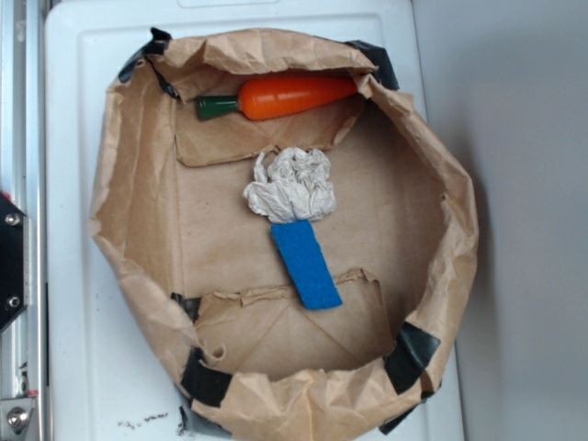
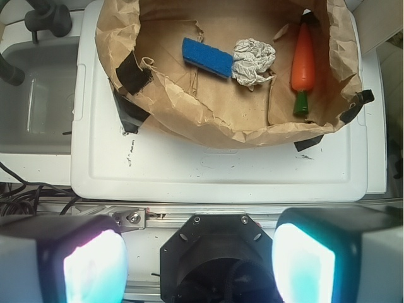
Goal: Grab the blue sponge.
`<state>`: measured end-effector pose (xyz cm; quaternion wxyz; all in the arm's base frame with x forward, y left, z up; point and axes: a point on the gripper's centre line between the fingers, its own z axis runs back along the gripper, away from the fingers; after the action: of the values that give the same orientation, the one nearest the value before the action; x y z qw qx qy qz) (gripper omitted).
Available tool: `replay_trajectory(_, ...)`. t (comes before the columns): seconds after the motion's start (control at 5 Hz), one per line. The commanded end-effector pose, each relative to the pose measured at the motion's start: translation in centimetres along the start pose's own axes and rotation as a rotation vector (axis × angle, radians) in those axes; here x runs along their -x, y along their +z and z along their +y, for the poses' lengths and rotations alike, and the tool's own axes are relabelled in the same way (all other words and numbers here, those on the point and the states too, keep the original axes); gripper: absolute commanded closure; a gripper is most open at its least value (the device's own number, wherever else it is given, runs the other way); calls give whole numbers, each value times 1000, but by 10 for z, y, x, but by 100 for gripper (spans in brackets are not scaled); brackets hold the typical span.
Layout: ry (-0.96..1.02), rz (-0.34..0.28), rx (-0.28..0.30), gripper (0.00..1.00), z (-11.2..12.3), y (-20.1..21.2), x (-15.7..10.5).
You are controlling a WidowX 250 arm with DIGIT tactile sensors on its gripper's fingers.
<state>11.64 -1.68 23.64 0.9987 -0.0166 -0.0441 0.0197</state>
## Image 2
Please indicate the aluminium frame rail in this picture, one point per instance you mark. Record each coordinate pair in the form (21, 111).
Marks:
(172, 216)

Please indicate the brown paper bag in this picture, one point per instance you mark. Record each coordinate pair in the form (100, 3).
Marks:
(139, 45)

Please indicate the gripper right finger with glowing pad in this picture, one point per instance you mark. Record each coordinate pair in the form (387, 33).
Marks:
(348, 254)

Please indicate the dark grey toy faucet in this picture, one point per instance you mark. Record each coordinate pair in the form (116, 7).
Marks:
(47, 15)

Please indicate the black tape piece right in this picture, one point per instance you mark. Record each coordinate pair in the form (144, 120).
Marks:
(305, 144)

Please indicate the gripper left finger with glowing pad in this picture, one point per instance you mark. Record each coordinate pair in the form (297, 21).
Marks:
(53, 258)

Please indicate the black tape piece left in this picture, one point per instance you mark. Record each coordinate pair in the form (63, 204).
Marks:
(131, 116)

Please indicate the crumpled white paper ball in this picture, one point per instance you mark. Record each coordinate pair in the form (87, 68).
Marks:
(252, 62)

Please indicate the grey toy sink basin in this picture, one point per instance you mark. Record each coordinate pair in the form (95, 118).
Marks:
(36, 116)

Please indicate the blue sponge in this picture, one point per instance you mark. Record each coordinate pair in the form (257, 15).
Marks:
(207, 58)

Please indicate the orange toy carrot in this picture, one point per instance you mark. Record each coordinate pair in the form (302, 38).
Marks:
(303, 70)

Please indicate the black tape piece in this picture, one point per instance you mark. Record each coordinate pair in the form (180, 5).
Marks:
(131, 116)
(305, 144)

